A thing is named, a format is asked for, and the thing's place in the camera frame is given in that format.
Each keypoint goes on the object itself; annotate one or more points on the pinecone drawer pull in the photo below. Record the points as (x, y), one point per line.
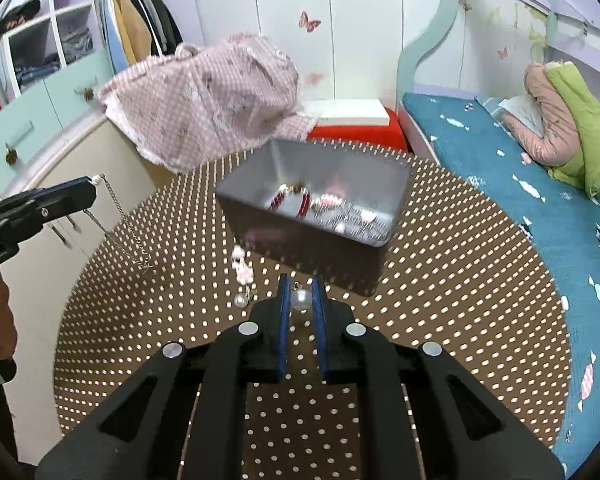
(12, 156)
(88, 95)

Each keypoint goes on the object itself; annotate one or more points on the pearl drop earring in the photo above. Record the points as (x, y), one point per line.
(240, 301)
(300, 299)

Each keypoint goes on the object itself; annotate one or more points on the white flat box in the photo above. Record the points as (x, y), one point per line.
(347, 112)

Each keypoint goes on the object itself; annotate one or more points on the pink dotted cloth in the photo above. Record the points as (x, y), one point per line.
(215, 100)

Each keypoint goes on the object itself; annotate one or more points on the dark hanging garments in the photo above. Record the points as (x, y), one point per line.
(157, 15)

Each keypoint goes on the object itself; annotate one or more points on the brown dotted tablecloth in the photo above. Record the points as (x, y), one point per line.
(180, 310)

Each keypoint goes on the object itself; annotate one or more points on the pink quilt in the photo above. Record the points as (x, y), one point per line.
(545, 120)

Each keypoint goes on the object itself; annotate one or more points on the tan hanging coat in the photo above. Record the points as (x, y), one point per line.
(132, 22)

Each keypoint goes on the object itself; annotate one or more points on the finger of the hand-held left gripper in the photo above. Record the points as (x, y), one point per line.
(72, 185)
(72, 201)

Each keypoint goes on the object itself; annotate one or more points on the brown butterfly sticker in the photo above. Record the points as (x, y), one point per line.
(310, 21)

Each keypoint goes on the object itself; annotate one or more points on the faint pink butterfly sticker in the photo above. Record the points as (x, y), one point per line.
(314, 78)

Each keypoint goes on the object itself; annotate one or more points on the teal bunk bed frame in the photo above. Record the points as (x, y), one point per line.
(430, 45)

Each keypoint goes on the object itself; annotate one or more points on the light blue hanging garment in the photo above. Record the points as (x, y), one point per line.
(114, 30)

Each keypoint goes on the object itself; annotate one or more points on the teal drawer cabinet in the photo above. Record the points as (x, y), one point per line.
(35, 110)

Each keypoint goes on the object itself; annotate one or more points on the white pillow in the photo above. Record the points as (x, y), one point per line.
(522, 115)

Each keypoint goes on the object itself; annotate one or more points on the dark clothes pile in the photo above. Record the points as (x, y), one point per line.
(17, 17)

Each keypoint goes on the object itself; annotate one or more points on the grey metal tin box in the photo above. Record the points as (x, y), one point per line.
(320, 230)

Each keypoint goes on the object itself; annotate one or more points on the silver jewelry pile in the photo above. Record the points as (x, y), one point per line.
(355, 219)

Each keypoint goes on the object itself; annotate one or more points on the blue printed bed sheet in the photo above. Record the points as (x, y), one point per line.
(530, 240)

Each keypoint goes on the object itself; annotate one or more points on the white wardrobe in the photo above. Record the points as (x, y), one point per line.
(260, 5)

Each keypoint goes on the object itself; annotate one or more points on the white pink brooch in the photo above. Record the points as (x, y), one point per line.
(327, 200)

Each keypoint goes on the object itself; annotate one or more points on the folded blue jeans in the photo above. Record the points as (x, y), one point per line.
(36, 71)
(77, 45)

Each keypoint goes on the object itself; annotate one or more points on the lavender shelf unit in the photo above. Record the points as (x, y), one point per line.
(55, 15)

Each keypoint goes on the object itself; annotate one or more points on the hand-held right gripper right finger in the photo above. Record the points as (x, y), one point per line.
(320, 332)

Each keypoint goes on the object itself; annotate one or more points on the green quilt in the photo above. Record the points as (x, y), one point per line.
(587, 130)

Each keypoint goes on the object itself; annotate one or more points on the beige cabinet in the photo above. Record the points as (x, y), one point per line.
(80, 160)

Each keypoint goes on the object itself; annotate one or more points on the red box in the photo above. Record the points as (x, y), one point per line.
(360, 132)

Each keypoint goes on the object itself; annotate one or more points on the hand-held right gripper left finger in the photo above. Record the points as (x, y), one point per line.
(283, 330)

